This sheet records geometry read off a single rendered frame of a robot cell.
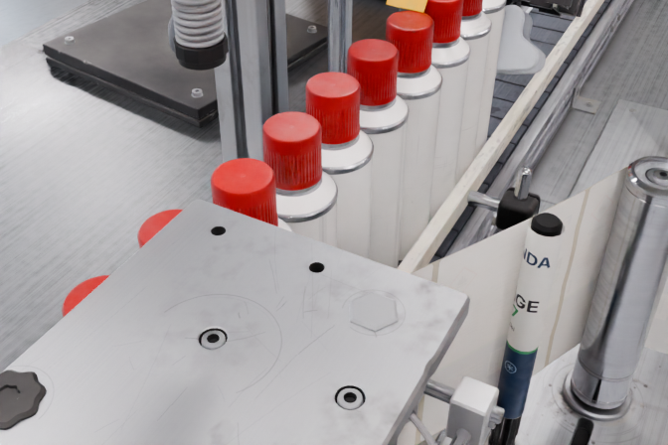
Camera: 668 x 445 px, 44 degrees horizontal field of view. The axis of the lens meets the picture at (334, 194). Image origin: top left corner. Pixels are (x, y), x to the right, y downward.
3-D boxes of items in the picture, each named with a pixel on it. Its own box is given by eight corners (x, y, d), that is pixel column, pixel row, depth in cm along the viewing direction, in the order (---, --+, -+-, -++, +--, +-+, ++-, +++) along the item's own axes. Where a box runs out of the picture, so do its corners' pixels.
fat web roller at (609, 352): (621, 432, 54) (700, 208, 42) (554, 405, 55) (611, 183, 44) (636, 384, 57) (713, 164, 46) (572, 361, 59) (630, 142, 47)
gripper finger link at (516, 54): (520, 110, 75) (549, 10, 73) (459, 94, 77) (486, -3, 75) (527, 111, 78) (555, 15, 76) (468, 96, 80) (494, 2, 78)
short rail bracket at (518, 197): (517, 293, 71) (538, 182, 64) (484, 281, 72) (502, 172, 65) (528, 271, 74) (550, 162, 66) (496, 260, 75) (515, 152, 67)
